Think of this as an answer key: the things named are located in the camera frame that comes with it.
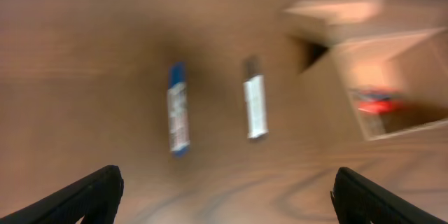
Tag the blue whiteboard marker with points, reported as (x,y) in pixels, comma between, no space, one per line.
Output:
(177,108)

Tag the black whiteboard marker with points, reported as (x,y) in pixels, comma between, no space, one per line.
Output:
(254,96)

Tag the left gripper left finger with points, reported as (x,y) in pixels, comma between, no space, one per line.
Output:
(93,199)

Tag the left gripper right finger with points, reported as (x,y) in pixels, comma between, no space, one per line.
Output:
(358,200)

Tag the open cardboard box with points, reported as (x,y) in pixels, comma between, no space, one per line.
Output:
(397,45)

